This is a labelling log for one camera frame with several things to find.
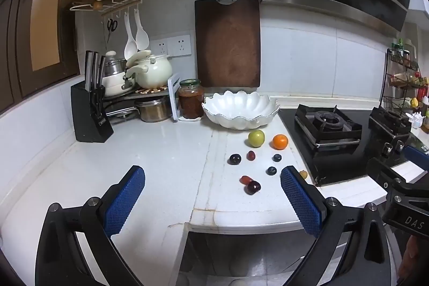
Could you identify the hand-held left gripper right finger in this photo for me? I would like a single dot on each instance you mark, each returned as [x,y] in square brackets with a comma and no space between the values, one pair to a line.
[300,199]

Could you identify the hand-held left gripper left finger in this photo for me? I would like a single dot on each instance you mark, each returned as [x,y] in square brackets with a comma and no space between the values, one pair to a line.
[125,199]

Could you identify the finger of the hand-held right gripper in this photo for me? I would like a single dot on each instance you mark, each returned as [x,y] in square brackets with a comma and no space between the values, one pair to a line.
[382,172]
[417,157]

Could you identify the yellow grape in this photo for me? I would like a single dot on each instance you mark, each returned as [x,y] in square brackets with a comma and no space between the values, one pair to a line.
[303,174]

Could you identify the blueberry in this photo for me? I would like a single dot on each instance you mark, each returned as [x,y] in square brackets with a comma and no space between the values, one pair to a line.
[271,170]
[276,157]

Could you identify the red oblong tomato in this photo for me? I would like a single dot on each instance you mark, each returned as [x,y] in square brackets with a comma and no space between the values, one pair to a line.
[245,179]

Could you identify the orange mandarin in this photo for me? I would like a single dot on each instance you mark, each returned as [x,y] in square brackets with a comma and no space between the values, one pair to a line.
[280,142]

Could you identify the red cherry tomato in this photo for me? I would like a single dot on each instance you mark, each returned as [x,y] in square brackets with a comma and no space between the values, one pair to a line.
[251,155]

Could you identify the green apple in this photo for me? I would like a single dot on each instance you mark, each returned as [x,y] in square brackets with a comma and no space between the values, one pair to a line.
[256,138]

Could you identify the dark purple grape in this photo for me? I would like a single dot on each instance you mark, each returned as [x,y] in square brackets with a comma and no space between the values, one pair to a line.
[235,159]

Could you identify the white scalloped bowl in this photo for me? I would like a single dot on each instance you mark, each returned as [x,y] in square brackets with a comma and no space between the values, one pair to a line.
[239,108]

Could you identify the person's right hand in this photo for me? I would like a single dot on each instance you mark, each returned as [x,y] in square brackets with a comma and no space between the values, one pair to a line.
[407,256]

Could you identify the steel stove knob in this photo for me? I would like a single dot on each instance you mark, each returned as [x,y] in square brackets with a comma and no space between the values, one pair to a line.
[400,147]
[388,149]

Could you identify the white cup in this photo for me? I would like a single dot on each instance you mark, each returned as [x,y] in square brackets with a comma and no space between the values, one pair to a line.
[415,121]

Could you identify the black burner grate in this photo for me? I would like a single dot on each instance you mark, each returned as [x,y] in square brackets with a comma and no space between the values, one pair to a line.
[326,125]
[388,121]

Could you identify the black glass gas stove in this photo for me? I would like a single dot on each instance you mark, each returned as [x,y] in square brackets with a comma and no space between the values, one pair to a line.
[335,165]

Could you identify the black knife block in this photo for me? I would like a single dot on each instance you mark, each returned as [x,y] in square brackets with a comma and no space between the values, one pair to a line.
[88,121]

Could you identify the steel pan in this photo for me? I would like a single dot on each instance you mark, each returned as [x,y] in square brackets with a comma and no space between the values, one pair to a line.
[122,113]

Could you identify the steel cooking pot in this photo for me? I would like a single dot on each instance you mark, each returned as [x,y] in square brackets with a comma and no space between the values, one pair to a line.
[154,110]

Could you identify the green capped bottle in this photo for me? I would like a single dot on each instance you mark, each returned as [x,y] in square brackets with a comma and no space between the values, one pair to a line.
[398,49]

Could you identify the wooden trivet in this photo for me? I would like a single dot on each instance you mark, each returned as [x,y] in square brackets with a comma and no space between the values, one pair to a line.
[150,90]

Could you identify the white pot shelf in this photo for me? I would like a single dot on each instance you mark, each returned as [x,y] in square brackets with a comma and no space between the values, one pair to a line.
[174,98]

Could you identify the glass jar with green lid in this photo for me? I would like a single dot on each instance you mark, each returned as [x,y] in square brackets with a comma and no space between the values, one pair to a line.
[191,101]

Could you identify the steel steamer pot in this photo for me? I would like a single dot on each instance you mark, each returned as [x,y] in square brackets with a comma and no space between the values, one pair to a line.
[115,81]

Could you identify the cream ceramic pot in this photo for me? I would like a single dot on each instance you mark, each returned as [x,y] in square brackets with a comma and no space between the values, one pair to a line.
[154,73]

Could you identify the white rice spoon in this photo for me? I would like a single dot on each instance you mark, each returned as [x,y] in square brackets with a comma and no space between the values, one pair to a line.
[129,48]
[142,38]

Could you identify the brown wooden cutting board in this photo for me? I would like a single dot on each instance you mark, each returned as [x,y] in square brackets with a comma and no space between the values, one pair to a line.
[228,44]

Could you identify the white wall outlet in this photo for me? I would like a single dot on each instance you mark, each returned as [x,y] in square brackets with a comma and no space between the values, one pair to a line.
[179,45]
[159,48]

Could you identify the brown window frame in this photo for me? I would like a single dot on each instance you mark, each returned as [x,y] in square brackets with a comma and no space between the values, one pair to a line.
[20,38]

